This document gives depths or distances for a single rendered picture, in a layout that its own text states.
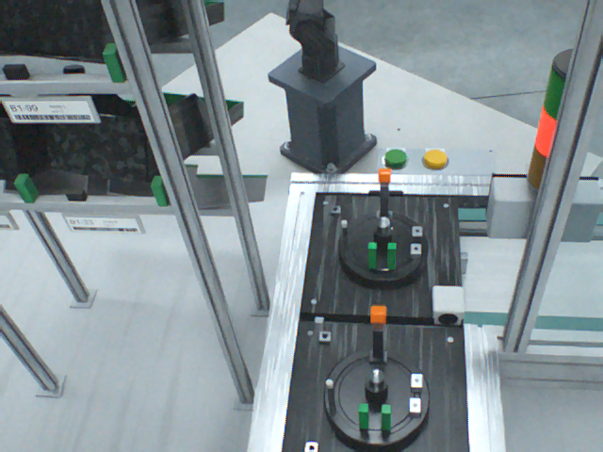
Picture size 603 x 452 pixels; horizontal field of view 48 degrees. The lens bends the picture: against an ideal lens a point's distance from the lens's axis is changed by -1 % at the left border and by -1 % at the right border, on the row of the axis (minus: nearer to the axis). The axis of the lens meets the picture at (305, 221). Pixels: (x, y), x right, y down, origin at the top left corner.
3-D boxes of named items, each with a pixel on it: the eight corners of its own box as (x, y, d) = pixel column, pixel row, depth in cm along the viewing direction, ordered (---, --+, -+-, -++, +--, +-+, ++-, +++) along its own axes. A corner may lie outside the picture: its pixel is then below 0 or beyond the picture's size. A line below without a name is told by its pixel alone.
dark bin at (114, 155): (162, 107, 102) (159, 57, 99) (244, 118, 99) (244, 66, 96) (46, 169, 77) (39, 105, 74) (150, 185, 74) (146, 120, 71)
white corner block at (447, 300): (431, 299, 104) (431, 284, 101) (461, 300, 103) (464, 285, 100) (431, 326, 101) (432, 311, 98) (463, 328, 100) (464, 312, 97)
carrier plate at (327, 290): (316, 201, 119) (315, 193, 117) (456, 204, 116) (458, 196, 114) (300, 319, 103) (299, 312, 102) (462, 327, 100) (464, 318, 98)
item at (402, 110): (271, 22, 178) (270, 12, 176) (600, 168, 134) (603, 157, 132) (50, 176, 147) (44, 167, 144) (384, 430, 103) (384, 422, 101)
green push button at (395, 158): (384, 155, 124) (384, 148, 123) (406, 156, 124) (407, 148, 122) (383, 171, 122) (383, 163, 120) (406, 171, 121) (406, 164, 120)
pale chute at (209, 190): (192, 189, 118) (195, 164, 118) (264, 201, 115) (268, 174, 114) (105, 194, 91) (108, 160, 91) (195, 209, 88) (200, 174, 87)
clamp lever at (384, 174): (378, 211, 110) (378, 168, 106) (390, 211, 110) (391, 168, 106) (377, 221, 107) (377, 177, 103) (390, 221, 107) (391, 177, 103)
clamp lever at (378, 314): (370, 350, 94) (371, 304, 90) (385, 351, 93) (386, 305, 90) (369, 367, 90) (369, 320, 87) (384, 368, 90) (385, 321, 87)
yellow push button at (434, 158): (423, 156, 124) (424, 148, 122) (446, 156, 123) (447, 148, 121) (423, 172, 121) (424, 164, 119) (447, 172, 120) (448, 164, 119)
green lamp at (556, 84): (540, 92, 70) (548, 53, 67) (590, 92, 70) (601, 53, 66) (545, 124, 67) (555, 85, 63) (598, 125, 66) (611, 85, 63)
